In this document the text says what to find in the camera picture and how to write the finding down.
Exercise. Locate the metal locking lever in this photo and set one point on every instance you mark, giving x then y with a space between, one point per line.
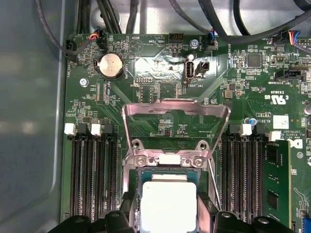
214 185

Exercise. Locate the CPU socket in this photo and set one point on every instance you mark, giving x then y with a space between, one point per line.
127 177

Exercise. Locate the silver CPU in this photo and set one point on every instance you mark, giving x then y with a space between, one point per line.
170 204

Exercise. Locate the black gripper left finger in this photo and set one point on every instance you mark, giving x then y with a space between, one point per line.
114 224

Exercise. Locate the internal USB port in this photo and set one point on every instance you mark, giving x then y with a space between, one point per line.
190 70

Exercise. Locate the black PC case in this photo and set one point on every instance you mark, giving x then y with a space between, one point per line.
29 97

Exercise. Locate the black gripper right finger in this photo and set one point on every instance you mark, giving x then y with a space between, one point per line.
226 225

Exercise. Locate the green motherboard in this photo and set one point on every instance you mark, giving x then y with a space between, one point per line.
121 89

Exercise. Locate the round coin battery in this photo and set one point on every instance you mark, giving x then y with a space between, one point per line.
110 65

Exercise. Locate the RAM slot black clips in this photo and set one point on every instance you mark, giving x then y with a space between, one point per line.
85 157
109 157
231 157
258 157

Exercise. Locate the metal socket cover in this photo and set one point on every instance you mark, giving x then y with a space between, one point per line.
141 108

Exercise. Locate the green RAM stick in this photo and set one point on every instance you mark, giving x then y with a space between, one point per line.
277 174

